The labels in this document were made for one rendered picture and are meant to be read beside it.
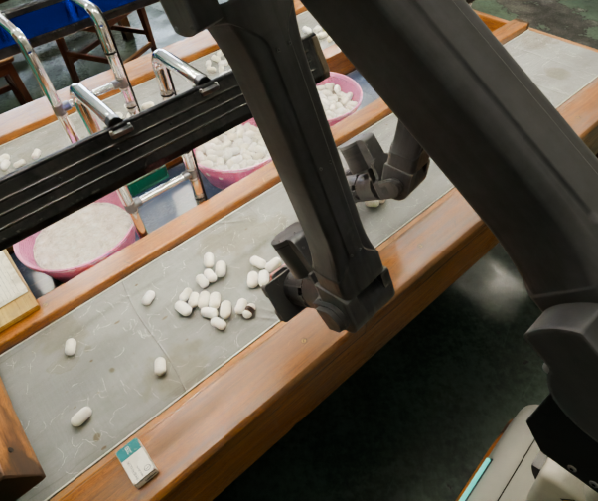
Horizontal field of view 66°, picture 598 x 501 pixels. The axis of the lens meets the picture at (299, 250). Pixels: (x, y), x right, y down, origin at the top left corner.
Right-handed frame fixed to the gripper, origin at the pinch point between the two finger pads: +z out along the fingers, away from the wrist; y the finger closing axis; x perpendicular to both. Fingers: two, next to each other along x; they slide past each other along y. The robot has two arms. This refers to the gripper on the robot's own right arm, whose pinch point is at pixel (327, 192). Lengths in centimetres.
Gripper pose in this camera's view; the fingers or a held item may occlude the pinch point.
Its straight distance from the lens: 105.4
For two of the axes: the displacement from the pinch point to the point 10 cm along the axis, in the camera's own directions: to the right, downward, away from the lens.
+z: -4.8, -0.3, 8.8
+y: -7.6, 5.2, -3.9
